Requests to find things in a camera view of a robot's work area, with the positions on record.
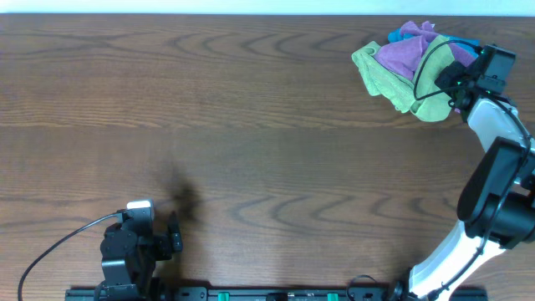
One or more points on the blue cloth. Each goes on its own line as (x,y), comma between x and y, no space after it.
(458,49)

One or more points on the light green cloth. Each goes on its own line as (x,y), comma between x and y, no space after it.
(434,108)

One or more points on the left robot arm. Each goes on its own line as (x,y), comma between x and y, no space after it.
(130,251)

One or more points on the olive green cloth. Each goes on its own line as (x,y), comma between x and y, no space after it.
(378,80)

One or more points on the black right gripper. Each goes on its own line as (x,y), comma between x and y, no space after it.
(450,76)

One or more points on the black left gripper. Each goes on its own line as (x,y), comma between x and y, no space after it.
(174,232)

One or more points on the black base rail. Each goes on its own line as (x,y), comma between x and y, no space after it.
(361,293)

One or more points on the purple cloth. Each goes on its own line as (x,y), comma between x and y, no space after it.
(404,56)

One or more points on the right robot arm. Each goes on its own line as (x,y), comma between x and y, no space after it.
(496,208)

